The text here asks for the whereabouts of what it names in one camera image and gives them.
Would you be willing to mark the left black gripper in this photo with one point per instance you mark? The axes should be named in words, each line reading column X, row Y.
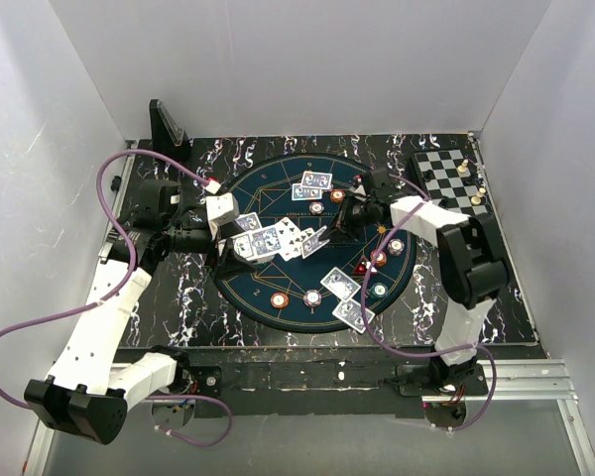
column 231, row 263

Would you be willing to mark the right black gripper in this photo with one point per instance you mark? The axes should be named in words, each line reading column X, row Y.
column 343, row 229

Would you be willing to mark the blue playing card deck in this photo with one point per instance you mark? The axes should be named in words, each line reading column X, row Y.
column 243, row 246

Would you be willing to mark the blue-backed playing cards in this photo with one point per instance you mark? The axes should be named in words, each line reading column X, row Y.
column 266, row 242

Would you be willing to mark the seven of diamonds card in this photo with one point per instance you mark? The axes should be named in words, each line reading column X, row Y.
column 295, row 245

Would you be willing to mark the dealt blue-backed card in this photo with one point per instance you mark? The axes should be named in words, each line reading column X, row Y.
column 349, row 312
column 249, row 222
column 340, row 284
column 304, row 193
column 317, row 180

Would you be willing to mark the orange poker chip stack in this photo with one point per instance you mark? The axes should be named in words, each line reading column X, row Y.
column 279, row 300

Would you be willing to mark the white-blue poker chip stack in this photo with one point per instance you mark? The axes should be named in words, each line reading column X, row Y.
column 312, row 298

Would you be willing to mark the green poker chip stack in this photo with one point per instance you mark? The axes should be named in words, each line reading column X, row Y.
column 378, row 290

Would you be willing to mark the blue-backed community card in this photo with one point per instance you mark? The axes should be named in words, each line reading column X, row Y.
column 314, row 242

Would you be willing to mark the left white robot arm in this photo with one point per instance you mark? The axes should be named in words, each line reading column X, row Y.
column 80, row 394

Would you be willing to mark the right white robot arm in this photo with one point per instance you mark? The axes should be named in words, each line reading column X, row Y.
column 473, row 263

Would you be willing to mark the round blue poker mat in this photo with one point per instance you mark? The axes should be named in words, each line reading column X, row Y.
column 267, row 190

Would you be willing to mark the black chess pawn upper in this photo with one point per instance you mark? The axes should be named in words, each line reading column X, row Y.
column 427, row 174

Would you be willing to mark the black white chess board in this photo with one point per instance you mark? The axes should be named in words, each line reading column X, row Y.
column 464, row 193

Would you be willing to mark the black card shoe stand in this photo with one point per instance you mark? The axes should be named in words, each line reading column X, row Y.
column 168, row 138

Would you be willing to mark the cream chess piece tall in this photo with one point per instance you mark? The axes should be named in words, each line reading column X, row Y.
column 463, row 167

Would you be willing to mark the black rail end knob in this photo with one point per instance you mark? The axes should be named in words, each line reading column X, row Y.
column 115, row 183

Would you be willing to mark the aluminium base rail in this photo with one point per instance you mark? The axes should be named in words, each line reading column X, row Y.
column 532, row 427

